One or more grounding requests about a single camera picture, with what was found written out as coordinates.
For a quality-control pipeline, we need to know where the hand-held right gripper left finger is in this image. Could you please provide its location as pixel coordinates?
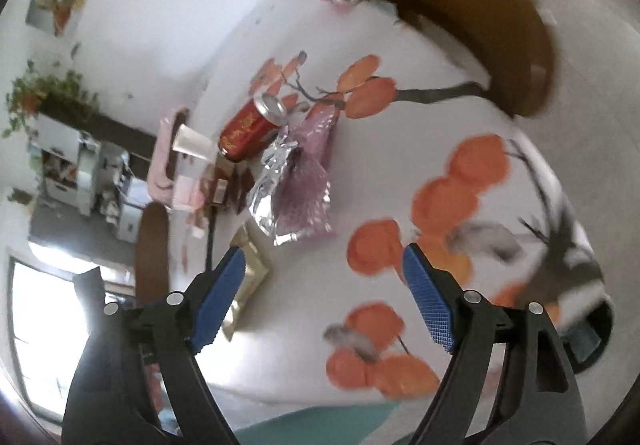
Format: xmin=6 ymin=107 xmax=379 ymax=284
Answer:
xmin=62 ymin=246 xmax=246 ymax=445

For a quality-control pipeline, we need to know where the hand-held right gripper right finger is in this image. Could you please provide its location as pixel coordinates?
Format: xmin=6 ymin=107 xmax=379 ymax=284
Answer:
xmin=402 ymin=243 xmax=588 ymax=445

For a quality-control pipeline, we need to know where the gold foil packet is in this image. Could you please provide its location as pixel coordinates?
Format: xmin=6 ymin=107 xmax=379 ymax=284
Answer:
xmin=220 ymin=225 xmax=273 ymax=343

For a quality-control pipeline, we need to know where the silver foil wrapper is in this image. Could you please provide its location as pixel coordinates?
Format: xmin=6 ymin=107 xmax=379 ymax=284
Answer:
xmin=247 ymin=125 xmax=301 ymax=248

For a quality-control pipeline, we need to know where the pink foil snack bag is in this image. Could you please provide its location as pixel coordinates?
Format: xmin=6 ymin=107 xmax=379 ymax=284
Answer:
xmin=272 ymin=102 xmax=343 ymax=238

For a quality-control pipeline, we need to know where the white paper cup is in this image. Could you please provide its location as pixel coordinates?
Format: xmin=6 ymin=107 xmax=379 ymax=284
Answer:
xmin=173 ymin=124 xmax=218 ymax=160

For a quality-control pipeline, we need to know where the brown wooden chair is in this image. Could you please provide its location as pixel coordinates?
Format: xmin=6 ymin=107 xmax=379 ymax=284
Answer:
xmin=337 ymin=0 xmax=556 ymax=118
xmin=135 ymin=202 xmax=171 ymax=301

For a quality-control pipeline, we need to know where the pink cloth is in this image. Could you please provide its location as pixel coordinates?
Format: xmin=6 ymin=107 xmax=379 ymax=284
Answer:
xmin=146 ymin=107 xmax=206 ymax=210

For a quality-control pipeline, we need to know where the white orange printed tablecloth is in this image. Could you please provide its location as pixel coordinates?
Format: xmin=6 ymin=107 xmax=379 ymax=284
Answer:
xmin=165 ymin=0 xmax=601 ymax=406

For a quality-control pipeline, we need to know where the bright window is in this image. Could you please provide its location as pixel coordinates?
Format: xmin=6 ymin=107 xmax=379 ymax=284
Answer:
xmin=7 ymin=245 xmax=101 ymax=426

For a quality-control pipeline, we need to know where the white cabinet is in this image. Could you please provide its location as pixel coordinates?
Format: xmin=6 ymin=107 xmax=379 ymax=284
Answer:
xmin=30 ymin=117 xmax=146 ymax=243

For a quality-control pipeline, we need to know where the dark shelf board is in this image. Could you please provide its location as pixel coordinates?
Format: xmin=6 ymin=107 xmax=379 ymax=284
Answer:
xmin=40 ymin=97 xmax=158 ymax=158

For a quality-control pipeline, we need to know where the green potted plant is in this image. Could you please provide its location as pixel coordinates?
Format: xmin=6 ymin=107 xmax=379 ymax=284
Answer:
xmin=2 ymin=42 xmax=101 ymax=138

